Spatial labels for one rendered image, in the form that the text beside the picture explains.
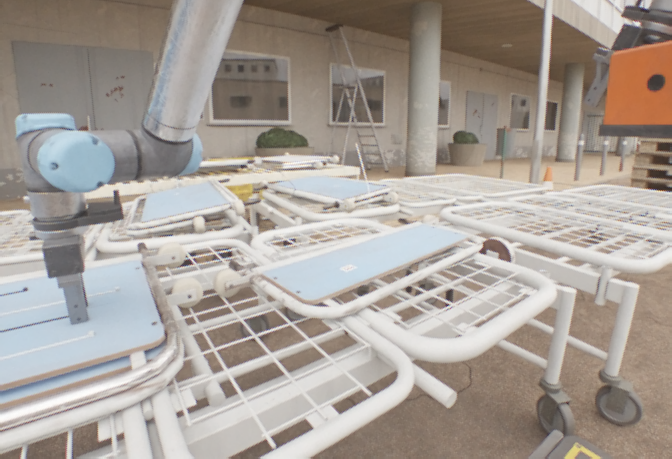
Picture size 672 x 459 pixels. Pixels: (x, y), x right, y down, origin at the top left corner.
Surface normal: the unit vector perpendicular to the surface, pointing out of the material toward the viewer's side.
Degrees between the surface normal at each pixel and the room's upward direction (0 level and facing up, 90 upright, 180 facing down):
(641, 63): 90
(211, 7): 124
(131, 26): 90
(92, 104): 90
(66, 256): 95
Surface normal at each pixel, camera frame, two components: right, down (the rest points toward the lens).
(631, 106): -0.97, 0.05
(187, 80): 0.32, 0.70
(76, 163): 0.80, 0.20
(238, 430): 0.58, 0.17
